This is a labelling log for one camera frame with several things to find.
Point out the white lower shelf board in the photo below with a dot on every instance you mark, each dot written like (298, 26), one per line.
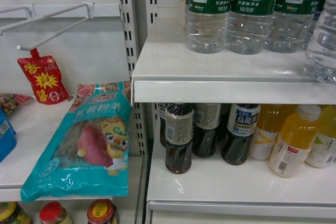
(213, 186)

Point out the blue package left edge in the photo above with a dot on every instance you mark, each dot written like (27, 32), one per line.
(8, 141)

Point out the red lid sauce jar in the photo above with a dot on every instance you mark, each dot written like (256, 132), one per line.
(102, 211)

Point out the teal noodle package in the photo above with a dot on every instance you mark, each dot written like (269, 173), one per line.
(88, 153)

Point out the dark oolong tea bottle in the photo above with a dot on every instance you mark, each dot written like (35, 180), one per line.
(206, 121)
(179, 129)
(241, 126)

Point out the clear water bottle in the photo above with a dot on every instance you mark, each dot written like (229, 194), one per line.
(320, 53)

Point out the yellow lid jar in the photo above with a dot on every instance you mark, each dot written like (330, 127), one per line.
(12, 212)

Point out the white perforated shelf upright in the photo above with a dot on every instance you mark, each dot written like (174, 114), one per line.
(135, 25)

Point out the yellow vitamin drink bottle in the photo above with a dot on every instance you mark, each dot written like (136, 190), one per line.
(269, 124)
(294, 141)
(322, 152)

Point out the floral snack package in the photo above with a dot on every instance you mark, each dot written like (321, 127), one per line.
(10, 101)

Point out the red sauce pouch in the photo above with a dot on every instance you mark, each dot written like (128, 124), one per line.
(44, 76)

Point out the water bottle green label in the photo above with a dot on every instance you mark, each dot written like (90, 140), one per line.
(206, 25)
(289, 24)
(248, 25)

